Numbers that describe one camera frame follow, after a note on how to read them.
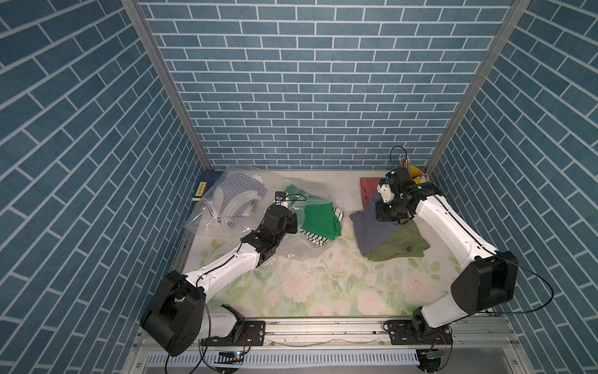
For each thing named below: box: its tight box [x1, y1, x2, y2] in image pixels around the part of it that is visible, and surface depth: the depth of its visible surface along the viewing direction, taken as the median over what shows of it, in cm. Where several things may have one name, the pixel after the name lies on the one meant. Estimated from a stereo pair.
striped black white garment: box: [300, 207, 345, 246], surface depth 96 cm
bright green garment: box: [284, 183, 342, 241], surface depth 98 cm
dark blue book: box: [191, 170, 224, 202], surface depth 117 cm
